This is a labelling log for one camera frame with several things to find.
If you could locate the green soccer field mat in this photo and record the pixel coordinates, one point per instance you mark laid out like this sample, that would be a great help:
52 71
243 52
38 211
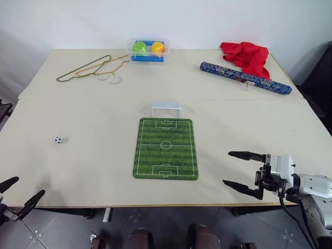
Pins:
166 155

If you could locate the clear plastic container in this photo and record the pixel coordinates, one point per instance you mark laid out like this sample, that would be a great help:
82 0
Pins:
149 52

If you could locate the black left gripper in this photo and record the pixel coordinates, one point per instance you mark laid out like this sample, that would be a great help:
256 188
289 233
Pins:
4 214

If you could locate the small soccer ball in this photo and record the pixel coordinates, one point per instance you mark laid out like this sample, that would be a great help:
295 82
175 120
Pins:
58 140

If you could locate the clear plastic box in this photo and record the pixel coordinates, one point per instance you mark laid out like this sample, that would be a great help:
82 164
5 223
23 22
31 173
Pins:
147 59

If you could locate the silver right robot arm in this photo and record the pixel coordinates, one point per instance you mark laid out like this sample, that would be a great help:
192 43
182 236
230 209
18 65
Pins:
315 186

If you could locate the white table leg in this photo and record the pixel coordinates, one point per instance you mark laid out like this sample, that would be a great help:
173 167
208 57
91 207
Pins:
107 214

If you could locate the small tag on scroll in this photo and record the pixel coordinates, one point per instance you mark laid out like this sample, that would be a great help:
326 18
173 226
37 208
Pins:
246 85

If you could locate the small dark metal shape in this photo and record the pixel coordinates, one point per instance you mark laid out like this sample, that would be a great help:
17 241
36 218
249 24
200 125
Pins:
248 246
95 241

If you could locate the dark furniture piece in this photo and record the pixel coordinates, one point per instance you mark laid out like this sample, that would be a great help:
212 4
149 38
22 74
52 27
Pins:
5 111

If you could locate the black chair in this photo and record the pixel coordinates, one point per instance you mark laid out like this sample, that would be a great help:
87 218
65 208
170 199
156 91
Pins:
317 77

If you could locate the red cloth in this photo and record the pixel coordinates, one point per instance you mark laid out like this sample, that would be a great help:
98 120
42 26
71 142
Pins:
249 55

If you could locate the green plastic ball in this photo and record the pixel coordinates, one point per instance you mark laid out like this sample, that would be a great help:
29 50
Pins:
140 48

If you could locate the orange yellow plastic ball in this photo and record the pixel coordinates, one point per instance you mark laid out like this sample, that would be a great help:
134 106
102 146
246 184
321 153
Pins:
158 47

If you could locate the white miniature goal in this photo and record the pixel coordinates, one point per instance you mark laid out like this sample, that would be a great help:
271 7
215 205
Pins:
167 105

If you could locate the blue patterned scroll tube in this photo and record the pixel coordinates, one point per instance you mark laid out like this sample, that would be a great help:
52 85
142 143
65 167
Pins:
233 75

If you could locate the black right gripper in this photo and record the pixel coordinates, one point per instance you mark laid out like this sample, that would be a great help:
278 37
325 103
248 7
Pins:
269 180

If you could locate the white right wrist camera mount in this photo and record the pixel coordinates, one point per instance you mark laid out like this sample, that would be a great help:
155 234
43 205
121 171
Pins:
282 167

